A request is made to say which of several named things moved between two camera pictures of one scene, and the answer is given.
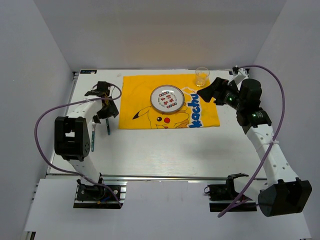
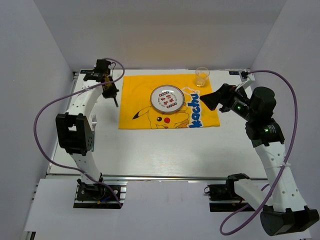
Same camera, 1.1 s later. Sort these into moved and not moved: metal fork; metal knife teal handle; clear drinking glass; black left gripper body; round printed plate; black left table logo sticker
Moved: metal knife teal handle; black left gripper body
Not moved: black left table logo sticker; metal fork; clear drinking glass; round printed plate
